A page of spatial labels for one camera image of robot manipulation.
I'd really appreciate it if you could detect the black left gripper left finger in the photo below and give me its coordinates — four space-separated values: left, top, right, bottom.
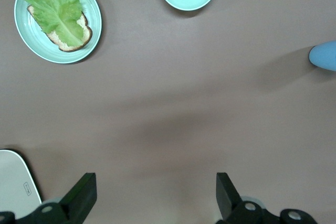
15 173 97 224

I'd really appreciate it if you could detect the toast bread slice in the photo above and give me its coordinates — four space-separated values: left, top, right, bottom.
26 5 93 53

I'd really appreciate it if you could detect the green lettuce leaf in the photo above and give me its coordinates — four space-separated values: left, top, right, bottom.
20 0 85 47

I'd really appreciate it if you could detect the blue cup with white filling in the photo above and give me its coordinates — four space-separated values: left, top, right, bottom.
308 40 336 72

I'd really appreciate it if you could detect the white flat rounded scale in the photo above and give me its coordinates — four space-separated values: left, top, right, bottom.
0 149 43 213

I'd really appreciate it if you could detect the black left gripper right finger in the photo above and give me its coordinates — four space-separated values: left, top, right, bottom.
215 173 316 224

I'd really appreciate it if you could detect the mint green ribbed plate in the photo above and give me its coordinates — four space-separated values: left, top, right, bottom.
14 0 102 65

